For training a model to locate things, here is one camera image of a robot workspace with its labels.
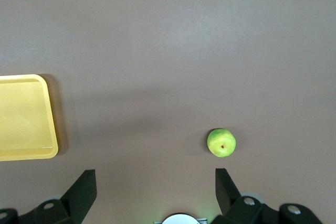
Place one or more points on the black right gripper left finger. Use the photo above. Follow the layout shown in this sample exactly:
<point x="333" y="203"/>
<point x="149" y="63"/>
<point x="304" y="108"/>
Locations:
<point x="78" y="195"/>

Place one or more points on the green apple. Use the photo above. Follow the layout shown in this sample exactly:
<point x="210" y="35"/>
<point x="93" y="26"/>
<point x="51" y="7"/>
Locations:
<point x="221" y="144"/>

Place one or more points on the brown table mat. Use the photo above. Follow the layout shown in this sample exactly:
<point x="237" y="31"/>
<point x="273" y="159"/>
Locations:
<point x="168" y="37"/>

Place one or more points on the yellow plastic tray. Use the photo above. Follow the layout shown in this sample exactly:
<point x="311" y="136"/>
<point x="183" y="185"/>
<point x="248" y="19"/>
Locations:
<point x="23" y="119"/>

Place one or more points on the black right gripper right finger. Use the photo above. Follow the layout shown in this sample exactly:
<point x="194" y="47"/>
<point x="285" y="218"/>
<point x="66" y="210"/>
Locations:
<point x="228" y="197"/>

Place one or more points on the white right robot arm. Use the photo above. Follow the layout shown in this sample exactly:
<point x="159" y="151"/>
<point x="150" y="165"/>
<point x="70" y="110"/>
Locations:
<point x="181" y="220"/>

